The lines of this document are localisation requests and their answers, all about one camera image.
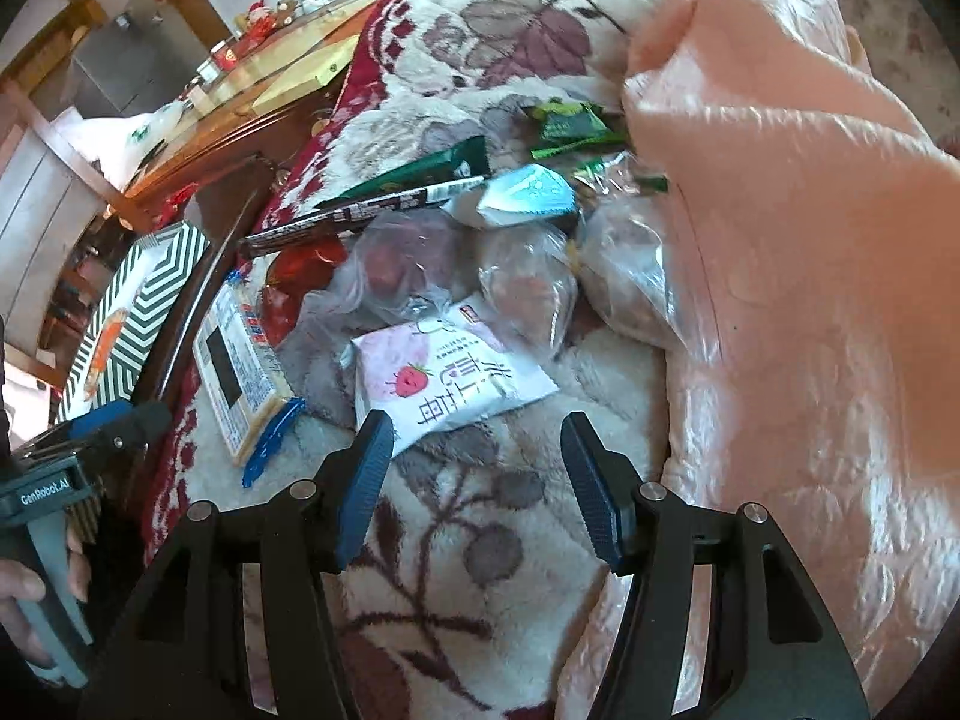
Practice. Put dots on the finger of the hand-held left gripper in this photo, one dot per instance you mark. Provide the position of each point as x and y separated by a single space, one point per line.
97 420
139 424

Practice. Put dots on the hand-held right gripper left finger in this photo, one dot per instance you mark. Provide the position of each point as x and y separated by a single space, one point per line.
366 484

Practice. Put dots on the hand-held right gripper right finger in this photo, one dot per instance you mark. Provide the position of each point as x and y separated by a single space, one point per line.
594 499

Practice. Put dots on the cracker packet with blue ends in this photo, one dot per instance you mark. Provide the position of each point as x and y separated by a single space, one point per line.
240 367

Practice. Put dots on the pink strawberry snack packet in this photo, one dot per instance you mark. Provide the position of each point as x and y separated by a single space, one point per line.
450 382

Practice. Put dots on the green striped cardboard box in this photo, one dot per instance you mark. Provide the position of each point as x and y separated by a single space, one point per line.
157 270

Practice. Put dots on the clear bag of red fruit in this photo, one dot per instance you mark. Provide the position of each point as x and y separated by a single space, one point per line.
390 259

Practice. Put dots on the light blue snack packet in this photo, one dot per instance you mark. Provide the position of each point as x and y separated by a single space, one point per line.
525 191

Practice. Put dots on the person's left hand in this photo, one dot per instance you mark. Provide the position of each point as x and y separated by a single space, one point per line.
19 600

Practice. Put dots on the floral fleece blanket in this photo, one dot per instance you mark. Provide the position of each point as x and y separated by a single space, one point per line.
465 480

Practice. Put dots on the wooden bed footboard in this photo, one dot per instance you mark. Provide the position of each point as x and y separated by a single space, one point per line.
217 240

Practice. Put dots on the red snack packet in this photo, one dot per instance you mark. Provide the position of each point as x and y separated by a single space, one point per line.
300 277

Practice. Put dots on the clear bag of brown bread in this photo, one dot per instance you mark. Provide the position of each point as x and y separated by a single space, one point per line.
622 270
525 281

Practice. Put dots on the long dark snack bar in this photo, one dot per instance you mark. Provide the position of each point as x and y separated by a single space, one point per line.
352 214

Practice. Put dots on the white plastic bag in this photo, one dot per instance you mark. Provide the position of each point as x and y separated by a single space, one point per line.
127 139

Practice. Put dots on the peach satin blanket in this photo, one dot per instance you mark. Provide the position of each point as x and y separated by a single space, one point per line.
787 277

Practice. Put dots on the wooden chair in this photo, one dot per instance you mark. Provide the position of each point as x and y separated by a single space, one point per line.
45 127

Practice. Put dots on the dark green triangular packet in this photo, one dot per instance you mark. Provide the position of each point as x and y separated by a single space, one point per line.
427 165

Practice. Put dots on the wooden table with glass top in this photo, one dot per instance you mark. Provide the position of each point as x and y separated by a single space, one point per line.
247 97

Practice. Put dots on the red lidded jar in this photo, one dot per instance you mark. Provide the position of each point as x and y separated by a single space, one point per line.
223 54

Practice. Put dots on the wooden rack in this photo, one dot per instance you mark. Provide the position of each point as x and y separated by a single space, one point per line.
82 11

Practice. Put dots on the red and white plush toy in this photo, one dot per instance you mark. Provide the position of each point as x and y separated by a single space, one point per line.
256 19

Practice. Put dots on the brown teddy bear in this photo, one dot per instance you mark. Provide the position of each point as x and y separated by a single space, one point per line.
285 11

